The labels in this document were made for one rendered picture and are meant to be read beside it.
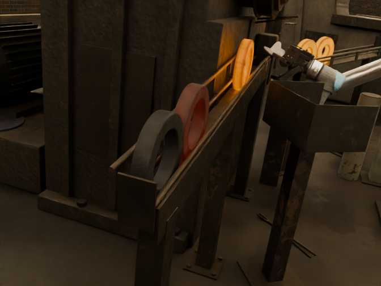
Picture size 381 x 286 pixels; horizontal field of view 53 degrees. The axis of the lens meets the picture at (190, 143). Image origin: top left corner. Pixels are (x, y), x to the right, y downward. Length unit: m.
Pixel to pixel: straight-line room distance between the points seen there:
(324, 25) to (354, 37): 0.33
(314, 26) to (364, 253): 3.00
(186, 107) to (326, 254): 1.12
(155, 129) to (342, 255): 1.28
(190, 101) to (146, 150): 0.20
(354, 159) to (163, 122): 1.89
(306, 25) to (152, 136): 3.87
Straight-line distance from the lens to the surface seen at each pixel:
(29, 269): 1.51
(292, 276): 1.57
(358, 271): 1.74
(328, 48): 2.36
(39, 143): 1.83
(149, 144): 0.65
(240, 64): 1.33
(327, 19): 4.39
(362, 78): 1.86
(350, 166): 2.48
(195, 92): 0.84
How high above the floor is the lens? 0.96
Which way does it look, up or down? 22 degrees down
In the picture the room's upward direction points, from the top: 7 degrees clockwise
